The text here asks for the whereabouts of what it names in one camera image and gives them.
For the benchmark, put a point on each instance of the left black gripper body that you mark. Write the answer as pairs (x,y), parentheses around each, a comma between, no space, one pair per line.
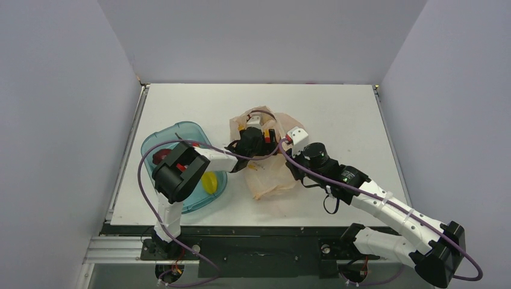
(263,149)

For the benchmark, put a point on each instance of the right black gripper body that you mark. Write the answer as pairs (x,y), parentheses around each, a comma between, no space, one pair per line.
(295,168)

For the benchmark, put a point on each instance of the orange plastic bag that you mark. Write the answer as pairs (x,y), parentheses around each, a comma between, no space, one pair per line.
(270,176)

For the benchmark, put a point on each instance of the yellow fake fruit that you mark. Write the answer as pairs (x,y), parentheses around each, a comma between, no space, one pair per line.
(209,182)

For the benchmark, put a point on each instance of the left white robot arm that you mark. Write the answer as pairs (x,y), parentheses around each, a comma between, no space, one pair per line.
(180,171)

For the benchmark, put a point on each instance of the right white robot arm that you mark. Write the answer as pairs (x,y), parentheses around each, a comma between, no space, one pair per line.
(430,247)

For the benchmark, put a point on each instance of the red fake fruit in bin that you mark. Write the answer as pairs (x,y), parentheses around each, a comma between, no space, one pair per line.
(160,156)

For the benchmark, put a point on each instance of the teal plastic bin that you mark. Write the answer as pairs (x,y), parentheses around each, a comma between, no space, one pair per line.
(189,131)

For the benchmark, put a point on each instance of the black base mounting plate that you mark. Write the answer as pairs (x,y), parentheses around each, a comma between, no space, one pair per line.
(257,252)

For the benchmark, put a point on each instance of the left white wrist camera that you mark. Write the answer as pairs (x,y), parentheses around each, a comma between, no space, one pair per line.
(254,121)

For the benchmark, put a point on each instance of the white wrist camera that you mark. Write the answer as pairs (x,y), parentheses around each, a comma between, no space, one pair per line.
(254,121)
(298,138)

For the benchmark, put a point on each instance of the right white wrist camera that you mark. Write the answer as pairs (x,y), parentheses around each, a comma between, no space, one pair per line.
(298,138)

